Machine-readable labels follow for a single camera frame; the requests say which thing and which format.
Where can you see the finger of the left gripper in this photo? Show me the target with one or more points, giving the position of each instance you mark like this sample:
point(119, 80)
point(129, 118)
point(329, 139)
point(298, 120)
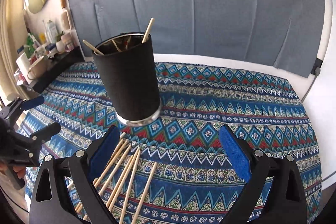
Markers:
point(30, 104)
point(46, 133)

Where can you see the pink jar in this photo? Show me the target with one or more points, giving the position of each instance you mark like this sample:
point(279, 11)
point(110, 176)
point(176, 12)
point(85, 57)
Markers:
point(68, 42)

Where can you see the wooden hair brush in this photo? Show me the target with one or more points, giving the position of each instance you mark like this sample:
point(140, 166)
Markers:
point(65, 18)

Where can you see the white green bottle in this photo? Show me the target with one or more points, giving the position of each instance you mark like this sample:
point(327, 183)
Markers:
point(53, 32)

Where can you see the person's left hand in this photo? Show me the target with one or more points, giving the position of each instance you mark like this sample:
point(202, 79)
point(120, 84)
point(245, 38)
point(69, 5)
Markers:
point(19, 170)

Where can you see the beige curtain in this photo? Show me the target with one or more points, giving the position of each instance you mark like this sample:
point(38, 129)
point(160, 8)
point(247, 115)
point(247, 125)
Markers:
point(13, 36)

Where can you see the black cylindrical utensil holder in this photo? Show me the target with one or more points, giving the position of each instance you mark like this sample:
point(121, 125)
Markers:
point(127, 70)

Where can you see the black side shelf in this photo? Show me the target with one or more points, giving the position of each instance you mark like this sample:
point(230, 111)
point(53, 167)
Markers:
point(55, 67)

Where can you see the blue patterned tablecloth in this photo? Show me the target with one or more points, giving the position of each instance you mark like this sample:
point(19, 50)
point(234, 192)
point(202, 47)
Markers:
point(194, 181)

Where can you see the small potted plant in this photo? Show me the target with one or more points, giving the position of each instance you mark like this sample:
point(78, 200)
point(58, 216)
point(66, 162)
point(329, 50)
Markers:
point(59, 43)

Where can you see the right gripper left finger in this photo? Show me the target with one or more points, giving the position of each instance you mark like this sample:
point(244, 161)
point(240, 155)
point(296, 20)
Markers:
point(51, 201)

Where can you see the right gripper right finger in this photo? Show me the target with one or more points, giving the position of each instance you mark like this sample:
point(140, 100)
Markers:
point(286, 201)

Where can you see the grey fabric backdrop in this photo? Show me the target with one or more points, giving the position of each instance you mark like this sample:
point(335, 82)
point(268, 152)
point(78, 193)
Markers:
point(284, 34)

